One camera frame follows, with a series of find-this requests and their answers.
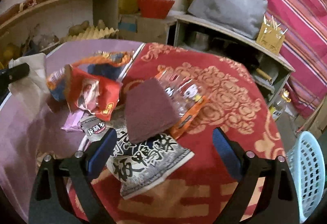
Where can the maroon scouring pad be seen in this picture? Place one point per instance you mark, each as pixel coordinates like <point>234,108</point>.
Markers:
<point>148,111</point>

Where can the grey low shelf unit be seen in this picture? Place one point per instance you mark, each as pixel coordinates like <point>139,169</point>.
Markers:
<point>204,36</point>

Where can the orange blue foil bag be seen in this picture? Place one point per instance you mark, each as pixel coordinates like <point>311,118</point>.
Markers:
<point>101,63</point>

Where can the striped pink curtain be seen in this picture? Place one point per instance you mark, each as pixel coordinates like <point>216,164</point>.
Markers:
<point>304,47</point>

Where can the wooden handled pan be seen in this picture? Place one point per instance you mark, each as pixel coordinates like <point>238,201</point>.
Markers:
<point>262,74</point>

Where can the cardboard box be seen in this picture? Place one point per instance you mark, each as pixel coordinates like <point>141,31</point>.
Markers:
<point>136,28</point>

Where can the yellow chopstick holder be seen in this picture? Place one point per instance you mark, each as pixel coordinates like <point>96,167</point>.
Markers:
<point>271,36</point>

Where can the purple table cloth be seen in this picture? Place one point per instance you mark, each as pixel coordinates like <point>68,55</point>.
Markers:
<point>23,139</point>

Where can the red plastic basket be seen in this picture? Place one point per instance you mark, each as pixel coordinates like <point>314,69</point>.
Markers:
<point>155,9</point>

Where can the red floral towel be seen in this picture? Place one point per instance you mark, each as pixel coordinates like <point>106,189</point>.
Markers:
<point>199,190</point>

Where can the white paper tissue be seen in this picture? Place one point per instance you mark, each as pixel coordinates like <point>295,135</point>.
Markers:
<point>31,91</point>

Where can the small grey sachet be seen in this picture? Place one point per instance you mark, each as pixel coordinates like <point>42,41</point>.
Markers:
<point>93,127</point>

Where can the light blue laundry basket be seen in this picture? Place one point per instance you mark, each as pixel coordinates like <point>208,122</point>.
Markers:
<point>307,167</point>

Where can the clear orange snack bag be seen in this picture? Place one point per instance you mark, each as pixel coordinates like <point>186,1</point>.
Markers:
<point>188,97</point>

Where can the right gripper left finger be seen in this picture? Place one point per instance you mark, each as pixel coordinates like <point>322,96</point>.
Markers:
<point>50,202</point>

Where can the wooden wall shelf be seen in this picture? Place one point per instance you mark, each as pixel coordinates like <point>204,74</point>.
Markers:
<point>53,17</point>

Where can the grey calligraphy snack bag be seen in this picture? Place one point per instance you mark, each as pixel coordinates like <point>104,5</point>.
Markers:
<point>142,166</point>

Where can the red snack wrapper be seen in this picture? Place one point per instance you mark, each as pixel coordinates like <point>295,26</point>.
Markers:
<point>95,94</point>

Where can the oil bottle on floor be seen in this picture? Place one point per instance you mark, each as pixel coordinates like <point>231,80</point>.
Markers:
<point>279,105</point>

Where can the yellow egg tray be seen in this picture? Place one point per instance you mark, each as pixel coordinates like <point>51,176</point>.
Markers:
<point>92,33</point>

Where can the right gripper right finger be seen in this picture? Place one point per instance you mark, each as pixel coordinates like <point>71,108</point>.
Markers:
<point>265,191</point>

